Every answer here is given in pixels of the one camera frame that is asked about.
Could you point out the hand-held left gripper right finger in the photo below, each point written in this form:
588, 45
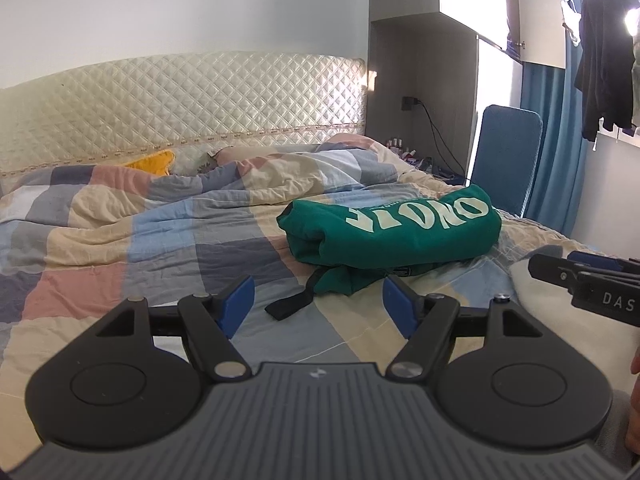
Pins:
400, 305

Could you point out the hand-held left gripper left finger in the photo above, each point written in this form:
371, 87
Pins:
239, 305

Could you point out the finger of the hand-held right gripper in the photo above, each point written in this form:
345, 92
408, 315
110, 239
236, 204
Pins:
552, 269
595, 258

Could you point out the green hoodie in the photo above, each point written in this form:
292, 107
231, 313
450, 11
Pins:
400, 230

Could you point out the person's right hand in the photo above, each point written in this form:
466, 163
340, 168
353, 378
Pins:
636, 410

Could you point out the checked patchwork quilt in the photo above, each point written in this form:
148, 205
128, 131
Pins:
150, 240

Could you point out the blue curtain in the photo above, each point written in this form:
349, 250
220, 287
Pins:
555, 150

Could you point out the blue padded chair back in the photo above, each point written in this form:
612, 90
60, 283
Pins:
507, 160

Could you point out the floral pillow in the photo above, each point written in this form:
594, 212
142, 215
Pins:
200, 160

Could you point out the group of small cosmetic bottles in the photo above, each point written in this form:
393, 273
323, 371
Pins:
400, 149

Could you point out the yellow pillow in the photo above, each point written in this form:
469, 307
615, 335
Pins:
150, 162

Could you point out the black hanging garment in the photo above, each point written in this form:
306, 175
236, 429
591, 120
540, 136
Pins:
605, 60

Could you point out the black plug charger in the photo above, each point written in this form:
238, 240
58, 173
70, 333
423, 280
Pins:
410, 104

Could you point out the cream quilted headboard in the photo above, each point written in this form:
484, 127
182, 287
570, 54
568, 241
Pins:
150, 105

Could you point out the wall light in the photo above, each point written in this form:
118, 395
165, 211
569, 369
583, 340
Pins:
372, 81

